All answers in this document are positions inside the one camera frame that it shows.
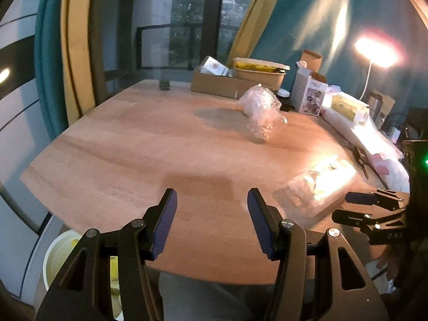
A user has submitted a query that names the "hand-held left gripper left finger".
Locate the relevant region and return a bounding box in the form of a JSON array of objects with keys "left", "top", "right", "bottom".
[{"left": 35, "top": 189, "right": 179, "bottom": 321}]

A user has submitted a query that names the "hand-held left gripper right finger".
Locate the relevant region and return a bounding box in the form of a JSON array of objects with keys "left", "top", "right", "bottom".
[{"left": 247, "top": 188, "right": 390, "bottom": 321}]

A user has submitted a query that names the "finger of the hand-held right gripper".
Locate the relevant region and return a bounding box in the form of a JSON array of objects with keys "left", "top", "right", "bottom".
[
  {"left": 331, "top": 207, "right": 407, "bottom": 234},
  {"left": 344, "top": 189, "right": 410, "bottom": 208}
]

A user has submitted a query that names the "clear plastic packet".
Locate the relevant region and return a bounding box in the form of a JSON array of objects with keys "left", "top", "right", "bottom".
[{"left": 272, "top": 154, "right": 358, "bottom": 216}]

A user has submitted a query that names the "yellow plastic bag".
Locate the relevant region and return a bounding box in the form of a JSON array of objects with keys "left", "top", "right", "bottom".
[{"left": 110, "top": 256, "right": 121, "bottom": 296}]

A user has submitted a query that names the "clear plastic bag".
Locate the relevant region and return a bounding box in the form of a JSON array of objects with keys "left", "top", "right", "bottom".
[{"left": 238, "top": 85, "right": 287, "bottom": 141}]

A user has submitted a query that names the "white round bin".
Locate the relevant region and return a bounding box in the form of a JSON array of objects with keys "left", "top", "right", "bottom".
[{"left": 43, "top": 230, "right": 125, "bottom": 320}]

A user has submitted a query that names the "person's right hand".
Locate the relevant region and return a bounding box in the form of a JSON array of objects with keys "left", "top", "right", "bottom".
[{"left": 376, "top": 244, "right": 407, "bottom": 288}]

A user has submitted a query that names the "black folding tool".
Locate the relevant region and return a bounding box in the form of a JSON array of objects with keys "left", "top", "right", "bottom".
[{"left": 351, "top": 145, "right": 370, "bottom": 179}]

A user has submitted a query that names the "large white plastic bag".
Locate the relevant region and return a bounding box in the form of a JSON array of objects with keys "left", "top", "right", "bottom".
[{"left": 321, "top": 85, "right": 412, "bottom": 193}]

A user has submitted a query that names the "brown cardboard sheet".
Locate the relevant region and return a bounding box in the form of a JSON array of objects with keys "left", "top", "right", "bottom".
[{"left": 368, "top": 89, "right": 397, "bottom": 128}]

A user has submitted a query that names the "white product box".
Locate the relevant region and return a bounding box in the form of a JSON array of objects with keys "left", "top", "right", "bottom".
[{"left": 290, "top": 49, "right": 330, "bottom": 117}]

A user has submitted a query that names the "brown paper bowl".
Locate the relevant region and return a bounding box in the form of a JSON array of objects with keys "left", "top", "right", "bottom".
[{"left": 232, "top": 58, "right": 291, "bottom": 91}]

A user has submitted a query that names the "lit lamp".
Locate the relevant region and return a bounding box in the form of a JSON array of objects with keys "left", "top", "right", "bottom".
[{"left": 354, "top": 35, "right": 400, "bottom": 101}]

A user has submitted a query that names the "brown cardboard box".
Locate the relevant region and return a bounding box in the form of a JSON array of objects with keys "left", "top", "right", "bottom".
[{"left": 191, "top": 65, "right": 278, "bottom": 100}]

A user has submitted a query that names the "yellow packet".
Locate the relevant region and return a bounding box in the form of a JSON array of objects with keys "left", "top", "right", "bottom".
[{"left": 233, "top": 58, "right": 288, "bottom": 73}]

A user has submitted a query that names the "white printed packet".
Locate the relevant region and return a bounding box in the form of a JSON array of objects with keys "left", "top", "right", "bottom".
[{"left": 200, "top": 56, "right": 231, "bottom": 77}]

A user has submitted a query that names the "black balcony railing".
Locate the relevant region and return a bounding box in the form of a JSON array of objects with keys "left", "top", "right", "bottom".
[{"left": 135, "top": 23, "right": 235, "bottom": 71}]

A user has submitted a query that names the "teal curtain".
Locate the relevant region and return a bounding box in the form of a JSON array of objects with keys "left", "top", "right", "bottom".
[{"left": 33, "top": 0, "right": 72, "bottom": 141}]

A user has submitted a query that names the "yellow curtain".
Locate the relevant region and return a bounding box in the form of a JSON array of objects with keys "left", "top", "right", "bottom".
[
  {"left": 226, "top": 0, "right": 288, "bottom": 64},
  {"left": 61, "top": 0, "right": 101, "bottom": 126}
]

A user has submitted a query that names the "black window frame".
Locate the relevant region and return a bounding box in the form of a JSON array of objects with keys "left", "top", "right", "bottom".
[{"left": 90, "top": 0, "right": 261, "bottom": 84}]

